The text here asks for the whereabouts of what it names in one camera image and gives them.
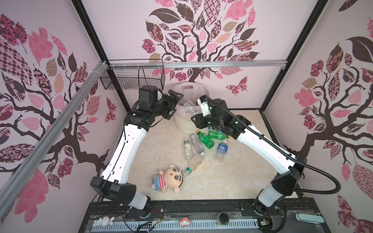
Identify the black round knob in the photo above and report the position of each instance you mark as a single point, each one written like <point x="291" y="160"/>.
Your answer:
<point x="223" y="219"/>

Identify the white bunny figurine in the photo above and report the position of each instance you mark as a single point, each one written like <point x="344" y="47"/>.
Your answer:
<point x="103" y="221"/>

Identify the green bottle yellow cap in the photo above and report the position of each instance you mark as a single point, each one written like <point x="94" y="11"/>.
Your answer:
<point x="218" y="135"/>

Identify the red white small figurine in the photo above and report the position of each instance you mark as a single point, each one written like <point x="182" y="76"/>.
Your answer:
<point x="185" y="222"/>

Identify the white vent strip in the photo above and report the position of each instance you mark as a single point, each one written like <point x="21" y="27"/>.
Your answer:
<point x="174" y="226"/>

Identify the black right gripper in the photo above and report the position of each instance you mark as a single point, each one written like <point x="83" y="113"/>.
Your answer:
<point x="199" y="121"/>

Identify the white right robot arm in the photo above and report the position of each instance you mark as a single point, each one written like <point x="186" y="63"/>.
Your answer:
<point x="288" y="168"/>

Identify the square clear bottle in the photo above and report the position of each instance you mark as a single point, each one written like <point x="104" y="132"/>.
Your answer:
<point x="196" y="161"/>

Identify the green white label bottle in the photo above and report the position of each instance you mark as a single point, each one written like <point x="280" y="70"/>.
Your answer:
<point x="187" y="148"/>

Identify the aluminium rail back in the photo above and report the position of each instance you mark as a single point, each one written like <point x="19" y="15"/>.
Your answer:
<point x="206" y="64"/>

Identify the cartoon boy plush doll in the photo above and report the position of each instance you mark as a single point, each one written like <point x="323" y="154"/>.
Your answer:
<point x="172" y="178"/>

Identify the black wire basket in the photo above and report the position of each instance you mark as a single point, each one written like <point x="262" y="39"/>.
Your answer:
<point x="132" y="74"/>

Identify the tall clear bottle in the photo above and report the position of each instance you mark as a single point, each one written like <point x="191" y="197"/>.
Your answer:
<point x="197" y="144"/>

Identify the aluminium rail left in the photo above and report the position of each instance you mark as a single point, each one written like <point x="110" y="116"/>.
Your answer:
<point x="22" y="175"/>

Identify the aluminium rail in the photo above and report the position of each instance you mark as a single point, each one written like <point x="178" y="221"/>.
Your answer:
<point x="206" y="64"/>
<point x="22" y="175"/>

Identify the clear bottle green cap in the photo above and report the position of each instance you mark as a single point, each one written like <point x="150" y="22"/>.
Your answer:
<point x="186" y="173"/>

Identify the green plastic bottle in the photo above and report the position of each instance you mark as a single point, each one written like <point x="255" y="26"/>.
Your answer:
<point x="205" y="139"/>

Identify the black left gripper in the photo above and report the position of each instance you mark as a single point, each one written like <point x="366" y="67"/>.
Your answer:
<point x="172" y="103"/>

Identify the crushed clear plastic bottle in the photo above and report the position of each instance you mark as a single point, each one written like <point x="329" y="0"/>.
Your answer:
<point x="192" y="109"/>

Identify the blue label water bottle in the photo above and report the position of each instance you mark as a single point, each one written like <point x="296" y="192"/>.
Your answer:
<point x="221" y="151"/>

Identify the white ribbed trash bin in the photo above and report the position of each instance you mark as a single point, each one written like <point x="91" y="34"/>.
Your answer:
<point x="184" y="125"/>

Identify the white handle device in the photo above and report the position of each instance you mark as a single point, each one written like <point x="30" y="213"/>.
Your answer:
<point x="315" y="219"/>

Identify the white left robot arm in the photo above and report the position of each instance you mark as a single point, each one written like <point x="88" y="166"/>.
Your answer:
<point x="113" y="183"/>

